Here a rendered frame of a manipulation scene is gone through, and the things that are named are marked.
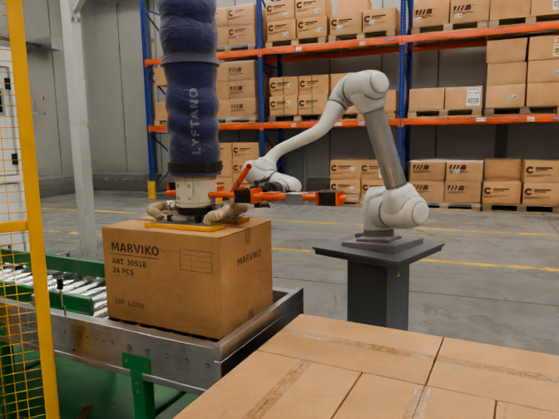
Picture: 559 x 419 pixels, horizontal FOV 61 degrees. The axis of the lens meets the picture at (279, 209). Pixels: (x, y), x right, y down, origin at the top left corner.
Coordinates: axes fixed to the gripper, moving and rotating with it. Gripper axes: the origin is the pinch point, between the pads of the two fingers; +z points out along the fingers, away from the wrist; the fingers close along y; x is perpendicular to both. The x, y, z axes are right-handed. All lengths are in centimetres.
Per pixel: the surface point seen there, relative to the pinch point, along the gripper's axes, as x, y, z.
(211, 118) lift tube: 16.9, -30.4, 1.4
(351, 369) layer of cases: -49, 54, 19
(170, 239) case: 24.9, 16.1, 20.0
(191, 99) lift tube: 20.5, -37.5, 9.3
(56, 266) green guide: 145, 50, -22
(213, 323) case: 6, 47, 20
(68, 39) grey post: 280, -116, -155
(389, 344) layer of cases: -55, 54, -5
